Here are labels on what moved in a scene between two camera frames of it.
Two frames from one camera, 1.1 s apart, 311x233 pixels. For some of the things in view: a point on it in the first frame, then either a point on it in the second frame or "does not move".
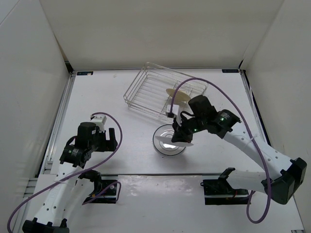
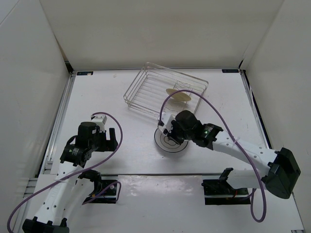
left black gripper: (108, 145) does not move
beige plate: (179, 96) does not move
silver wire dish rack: (156, 87) does not move
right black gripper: (180, 134) → (175, 124)
